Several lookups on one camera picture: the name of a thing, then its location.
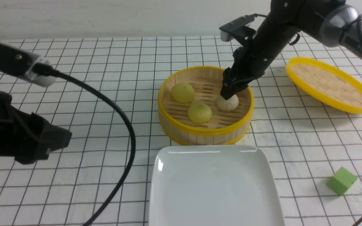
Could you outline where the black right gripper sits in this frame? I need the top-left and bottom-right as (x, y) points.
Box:
(220, 19), (298, 100)

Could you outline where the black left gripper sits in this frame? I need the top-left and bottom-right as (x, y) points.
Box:
(0, 91), (72, 165)

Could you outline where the beige steamed bun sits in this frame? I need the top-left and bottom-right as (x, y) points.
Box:
(217, 95), (239, 112)

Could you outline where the yellow steamed bun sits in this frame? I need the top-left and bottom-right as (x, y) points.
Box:
(187, 103), (212, 124)
(172, 83), (195, 104)

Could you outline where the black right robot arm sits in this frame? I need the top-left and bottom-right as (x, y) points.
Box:
(220, 0), (362, 100)

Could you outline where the white square plate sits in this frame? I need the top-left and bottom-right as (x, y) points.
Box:
(149, 145), (286, 226)

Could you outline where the bamboo steamer basket yellow rim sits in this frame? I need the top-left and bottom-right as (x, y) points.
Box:
(158, 66), (254, 146)

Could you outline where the bamboo steamer lid yellow rim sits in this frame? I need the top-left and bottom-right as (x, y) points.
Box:
(285, 57), (362, 114)

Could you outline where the white grid-pattern tablecloth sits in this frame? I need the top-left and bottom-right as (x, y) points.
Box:
(0, 35), (362, 226)

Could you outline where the green cube block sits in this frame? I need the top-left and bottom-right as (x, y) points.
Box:
(326, 167), (357, 196)

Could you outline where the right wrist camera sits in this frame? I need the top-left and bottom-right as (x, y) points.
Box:
(219, 14), (257, 45)

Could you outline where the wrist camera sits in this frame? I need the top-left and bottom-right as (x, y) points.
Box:
(219, 14), (257, 45)
(0, 42), (56, 87)

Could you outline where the black camera cable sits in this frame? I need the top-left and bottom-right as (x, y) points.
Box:
(36, 64), (136, 226)

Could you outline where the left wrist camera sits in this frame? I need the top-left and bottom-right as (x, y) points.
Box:
(0, 42), (56, 87)

